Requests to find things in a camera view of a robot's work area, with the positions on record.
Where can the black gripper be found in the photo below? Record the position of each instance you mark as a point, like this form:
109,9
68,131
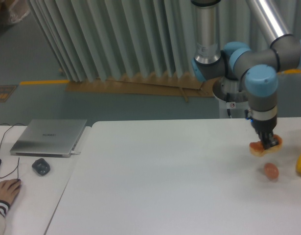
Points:
264,123

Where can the orange bread loaf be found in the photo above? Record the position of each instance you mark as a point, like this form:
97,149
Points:
257,149

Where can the striped sleeve forearm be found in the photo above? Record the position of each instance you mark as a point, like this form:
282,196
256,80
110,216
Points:
4,208

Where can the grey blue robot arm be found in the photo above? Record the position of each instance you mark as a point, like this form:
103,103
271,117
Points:
256,71

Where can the person's hand on mouse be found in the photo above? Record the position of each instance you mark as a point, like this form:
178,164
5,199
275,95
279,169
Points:
9,189

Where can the brown egg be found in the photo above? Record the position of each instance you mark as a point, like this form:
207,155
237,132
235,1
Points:
271,171

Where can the grey folding partition screen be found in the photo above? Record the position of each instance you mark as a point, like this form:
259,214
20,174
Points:
185,42

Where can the black earbuds case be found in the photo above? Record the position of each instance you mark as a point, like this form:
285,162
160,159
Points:
41,166

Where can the silver closed laptop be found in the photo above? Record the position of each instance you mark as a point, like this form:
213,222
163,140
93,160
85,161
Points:
49,137

